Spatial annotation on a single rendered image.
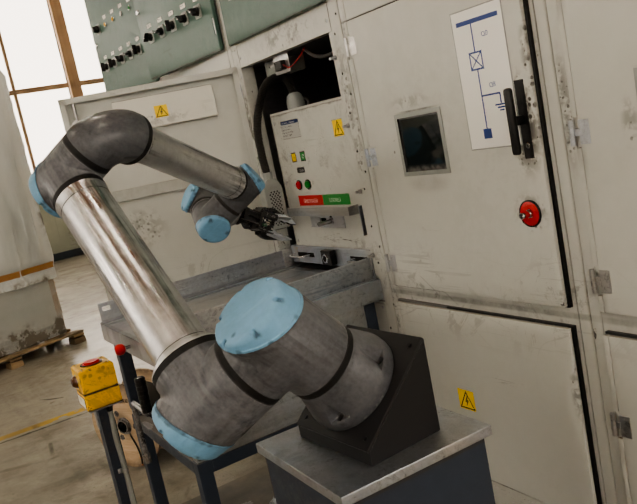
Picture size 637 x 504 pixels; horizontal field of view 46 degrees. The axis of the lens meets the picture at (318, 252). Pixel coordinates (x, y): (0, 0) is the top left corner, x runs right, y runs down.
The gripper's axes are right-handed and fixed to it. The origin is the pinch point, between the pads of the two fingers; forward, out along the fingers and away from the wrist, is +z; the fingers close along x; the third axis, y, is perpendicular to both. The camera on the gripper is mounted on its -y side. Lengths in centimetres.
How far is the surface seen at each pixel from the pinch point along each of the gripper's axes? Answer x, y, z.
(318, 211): 8.7, 1.9, 7.7
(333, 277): -12.7, 27.0, 3.5
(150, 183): 7, -50, -32
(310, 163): 23.9, -3.9, 3.6
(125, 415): -85, -116, 5
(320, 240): 1.2, -7.5, 16.7
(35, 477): -126, -152, -16
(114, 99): 32, -52, -52
